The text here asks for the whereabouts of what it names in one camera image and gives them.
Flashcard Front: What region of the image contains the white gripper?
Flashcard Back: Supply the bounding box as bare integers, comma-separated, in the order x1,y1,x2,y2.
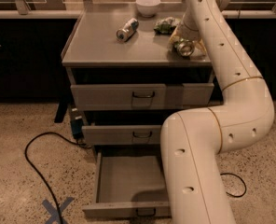
168,12,207,56

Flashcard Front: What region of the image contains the green soda can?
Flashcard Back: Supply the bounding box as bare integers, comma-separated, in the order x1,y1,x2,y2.
173,39,195,57

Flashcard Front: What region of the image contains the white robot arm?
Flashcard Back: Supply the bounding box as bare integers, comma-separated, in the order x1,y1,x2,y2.
160,0,274,224

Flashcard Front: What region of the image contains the blue white soda can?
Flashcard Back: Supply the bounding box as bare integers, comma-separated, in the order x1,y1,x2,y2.
116,18,139,42

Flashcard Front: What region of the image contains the grey top drawer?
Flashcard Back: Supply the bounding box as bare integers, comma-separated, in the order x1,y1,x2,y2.
71,83,214,111

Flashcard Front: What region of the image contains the grey drawer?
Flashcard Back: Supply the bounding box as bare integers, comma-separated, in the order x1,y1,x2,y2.
71,83,214,111
82,125,161,146
82,148,171,218

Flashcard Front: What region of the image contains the grey drawer cabinet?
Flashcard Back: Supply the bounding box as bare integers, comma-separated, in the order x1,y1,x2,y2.
62,3,215,151

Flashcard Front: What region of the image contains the grey middle drawer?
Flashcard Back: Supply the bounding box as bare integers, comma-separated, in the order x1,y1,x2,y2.
82,125,161,146

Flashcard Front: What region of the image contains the grey bottom drawer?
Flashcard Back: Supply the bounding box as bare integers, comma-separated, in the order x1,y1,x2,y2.
82,148,171,218

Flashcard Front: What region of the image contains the green crumpled chip bag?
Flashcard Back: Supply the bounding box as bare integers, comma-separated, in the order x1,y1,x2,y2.
154,17,180,35

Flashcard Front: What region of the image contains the white ceramic bowl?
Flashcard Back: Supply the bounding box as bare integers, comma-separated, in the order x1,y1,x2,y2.
135,0,160,17

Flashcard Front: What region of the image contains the blue power box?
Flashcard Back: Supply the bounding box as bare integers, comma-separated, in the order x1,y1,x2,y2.
70,108,83,139

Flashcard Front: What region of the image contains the blue tape cross mark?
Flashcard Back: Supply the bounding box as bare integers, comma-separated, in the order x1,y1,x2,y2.
42,197,74,224

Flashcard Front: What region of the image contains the black cable right floor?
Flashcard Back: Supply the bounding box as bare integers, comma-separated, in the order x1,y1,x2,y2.
220,172,248,199

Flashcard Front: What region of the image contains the black cable floor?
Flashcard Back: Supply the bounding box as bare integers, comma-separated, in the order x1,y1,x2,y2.
220,172,248,199
24,131,92,224

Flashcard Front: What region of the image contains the black cable left floor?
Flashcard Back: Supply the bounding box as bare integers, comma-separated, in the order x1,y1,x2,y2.
24,131,92,224

